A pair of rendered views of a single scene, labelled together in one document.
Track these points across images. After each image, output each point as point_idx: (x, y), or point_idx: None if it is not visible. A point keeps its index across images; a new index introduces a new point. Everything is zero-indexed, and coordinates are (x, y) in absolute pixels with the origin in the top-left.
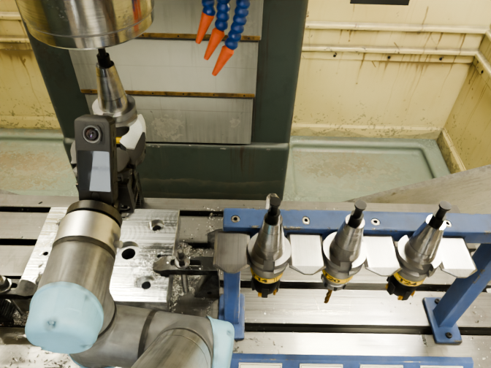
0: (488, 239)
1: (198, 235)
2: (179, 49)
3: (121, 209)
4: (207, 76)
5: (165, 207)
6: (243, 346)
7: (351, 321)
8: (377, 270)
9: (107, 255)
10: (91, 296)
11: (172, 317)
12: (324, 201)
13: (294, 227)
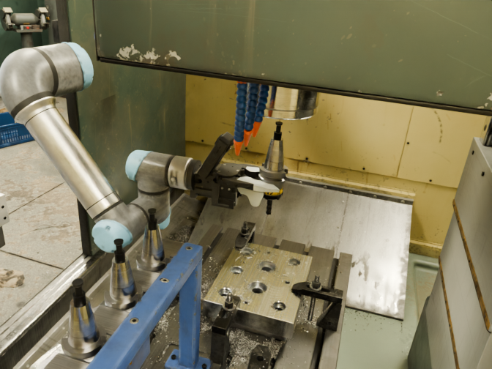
0: None
1: (284, 362)
2: (468, 277)
3: (298, 285)
4: (463, 326)
5: (326, 345)
6: (159, 366)
7: None
8: (94, 309)
9: (162, 169)
10: (140, 162)
11: (133, 213)
12: None
13: (162, 272)
